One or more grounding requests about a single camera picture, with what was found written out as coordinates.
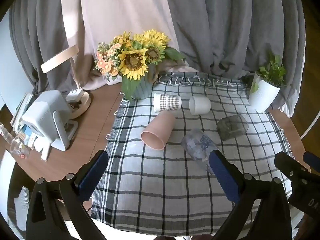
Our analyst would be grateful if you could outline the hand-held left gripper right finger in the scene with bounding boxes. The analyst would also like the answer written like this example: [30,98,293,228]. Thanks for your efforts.
[209,150,292,240]

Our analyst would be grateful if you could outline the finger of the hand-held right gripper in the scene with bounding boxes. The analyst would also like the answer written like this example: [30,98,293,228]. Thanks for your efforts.
[274,151,312,181]
[303,151,320,174]

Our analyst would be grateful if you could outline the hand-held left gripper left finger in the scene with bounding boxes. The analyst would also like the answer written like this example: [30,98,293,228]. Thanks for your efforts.
[26,150,109,240]

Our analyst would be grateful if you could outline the clear cup with blue print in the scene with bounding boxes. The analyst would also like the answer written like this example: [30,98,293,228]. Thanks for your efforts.
[181,128,218,174]

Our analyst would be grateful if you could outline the grey transparent cup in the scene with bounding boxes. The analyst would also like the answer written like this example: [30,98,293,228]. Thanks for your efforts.
[216,114,249,141]

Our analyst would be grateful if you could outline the white cup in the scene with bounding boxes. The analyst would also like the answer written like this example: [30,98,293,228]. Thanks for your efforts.
[189,96,212,116]

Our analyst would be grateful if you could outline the pink cup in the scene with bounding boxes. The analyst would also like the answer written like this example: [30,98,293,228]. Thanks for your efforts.
[141,111,176,151]

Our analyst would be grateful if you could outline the checked pattern cup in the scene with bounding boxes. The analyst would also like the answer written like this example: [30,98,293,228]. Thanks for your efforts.
[153,93,182,113]

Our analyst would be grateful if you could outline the checked tablecloth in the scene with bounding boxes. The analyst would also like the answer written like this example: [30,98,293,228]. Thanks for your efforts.
[90,72,302,238]

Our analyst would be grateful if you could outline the white desktop appliance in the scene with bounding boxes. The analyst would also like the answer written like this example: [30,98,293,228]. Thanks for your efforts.
[22,90,78,152]

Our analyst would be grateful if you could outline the white plant pot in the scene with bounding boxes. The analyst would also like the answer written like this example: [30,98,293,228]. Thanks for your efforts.
[248,72,281,112]

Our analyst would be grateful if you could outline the spiral notebook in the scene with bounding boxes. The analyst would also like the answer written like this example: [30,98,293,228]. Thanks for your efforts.
[13,186,31,231]

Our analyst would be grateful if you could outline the white charger plug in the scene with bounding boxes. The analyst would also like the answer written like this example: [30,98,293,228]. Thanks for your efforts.
[66,88,83,103]

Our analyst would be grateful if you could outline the clear plastic packet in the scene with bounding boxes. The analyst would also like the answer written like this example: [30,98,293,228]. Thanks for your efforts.
[0,122,33,158]

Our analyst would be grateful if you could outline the stack of books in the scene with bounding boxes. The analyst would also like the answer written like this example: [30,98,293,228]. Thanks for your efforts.
[10,93,35,140]

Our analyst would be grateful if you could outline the green leafy plant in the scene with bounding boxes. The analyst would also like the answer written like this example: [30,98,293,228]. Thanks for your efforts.
[250,52,287,93]

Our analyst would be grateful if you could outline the grey-blue ribbed vase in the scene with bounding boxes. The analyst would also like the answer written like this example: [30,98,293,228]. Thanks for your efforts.
[130,74,154,100]

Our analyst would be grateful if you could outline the sunflower bouquet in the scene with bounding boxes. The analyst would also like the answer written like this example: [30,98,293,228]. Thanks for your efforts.
[94,29,187,101]

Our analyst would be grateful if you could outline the white desk lamp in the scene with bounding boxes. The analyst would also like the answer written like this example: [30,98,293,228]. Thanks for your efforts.
[40,44,92,119]

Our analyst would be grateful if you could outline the grey curtain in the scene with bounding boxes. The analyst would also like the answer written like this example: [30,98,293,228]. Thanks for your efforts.
[162,0,307,118]
[9,0,84,94]

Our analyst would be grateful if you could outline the pale pink curtain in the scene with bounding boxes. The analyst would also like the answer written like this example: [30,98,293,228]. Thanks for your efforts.
[61,0,199,91]

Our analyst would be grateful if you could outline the white cable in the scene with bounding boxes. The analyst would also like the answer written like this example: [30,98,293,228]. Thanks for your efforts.
[299,112,320,139]

